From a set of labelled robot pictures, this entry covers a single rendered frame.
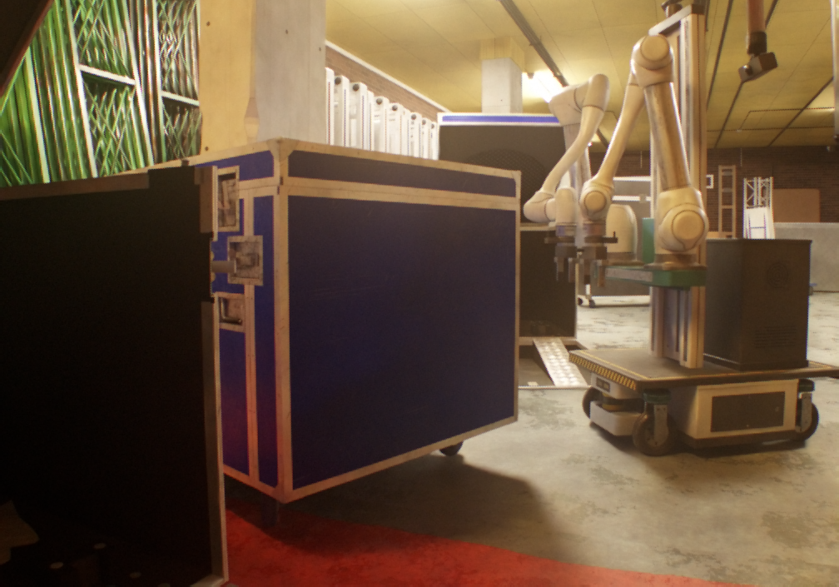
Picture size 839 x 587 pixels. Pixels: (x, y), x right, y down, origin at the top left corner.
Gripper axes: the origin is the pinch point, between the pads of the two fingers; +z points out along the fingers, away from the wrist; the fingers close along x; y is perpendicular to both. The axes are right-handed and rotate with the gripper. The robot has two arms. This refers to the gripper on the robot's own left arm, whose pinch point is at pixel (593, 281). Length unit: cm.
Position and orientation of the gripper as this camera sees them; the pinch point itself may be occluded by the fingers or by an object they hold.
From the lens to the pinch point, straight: 251.8
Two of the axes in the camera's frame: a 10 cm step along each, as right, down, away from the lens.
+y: -9.9, 0.1, -1.6
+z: 0.0, 10.0, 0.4
